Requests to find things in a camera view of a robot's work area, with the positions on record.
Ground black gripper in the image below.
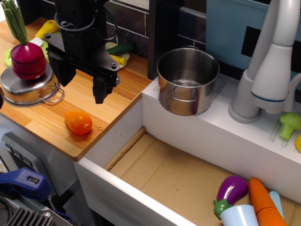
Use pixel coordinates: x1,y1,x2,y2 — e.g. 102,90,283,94
44,13,120,104

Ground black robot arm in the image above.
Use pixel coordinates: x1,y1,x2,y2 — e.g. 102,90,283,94
44,0,120,104

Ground orange toy carrot piece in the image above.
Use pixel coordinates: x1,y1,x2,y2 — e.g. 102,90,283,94
64,111,93,135

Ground upside-down steel pan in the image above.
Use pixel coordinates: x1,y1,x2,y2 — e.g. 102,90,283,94
0,63,64,107

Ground steel pot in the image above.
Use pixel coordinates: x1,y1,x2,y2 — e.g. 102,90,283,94
157,47,220,116

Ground large orange toy carrot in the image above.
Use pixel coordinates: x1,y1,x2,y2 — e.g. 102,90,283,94
249,178,287,226

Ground yellow toy banana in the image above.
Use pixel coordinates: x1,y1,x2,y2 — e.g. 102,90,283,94
110,55,126,65

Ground pale yellow toy plate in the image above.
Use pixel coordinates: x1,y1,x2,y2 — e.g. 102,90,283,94
105,42,130,68

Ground green toy pepper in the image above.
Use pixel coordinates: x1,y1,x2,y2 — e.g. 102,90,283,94
105,42,135,56

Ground red toy radish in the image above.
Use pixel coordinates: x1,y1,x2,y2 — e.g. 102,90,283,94
1,0,47,81

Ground white toy sink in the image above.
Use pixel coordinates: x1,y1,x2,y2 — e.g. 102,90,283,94
75,75,301,226

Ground blue clamp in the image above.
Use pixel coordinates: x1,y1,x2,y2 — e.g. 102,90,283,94
0,168,52,201

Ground white toy faucet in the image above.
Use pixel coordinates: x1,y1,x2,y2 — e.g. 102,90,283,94
229,0,301,123

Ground purple toy eggplant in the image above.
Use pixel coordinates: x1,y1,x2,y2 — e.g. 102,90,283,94
213,175,248,220

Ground green toy broccoli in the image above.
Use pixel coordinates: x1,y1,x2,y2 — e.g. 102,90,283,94
280,112,301,140

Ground white toy cup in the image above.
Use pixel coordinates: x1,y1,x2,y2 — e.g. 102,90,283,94
221,205,259,226

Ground yellow toy corn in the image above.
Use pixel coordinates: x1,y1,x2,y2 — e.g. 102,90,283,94
294,134,301,153

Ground light blue toy utensil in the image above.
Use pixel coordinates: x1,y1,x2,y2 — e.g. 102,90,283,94
269,191,284,218

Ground yellow handled toy knife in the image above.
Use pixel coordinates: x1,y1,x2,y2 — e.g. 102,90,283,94
30,20,58,47

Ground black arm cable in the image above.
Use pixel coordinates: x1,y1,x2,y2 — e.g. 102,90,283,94
94,4,119,42

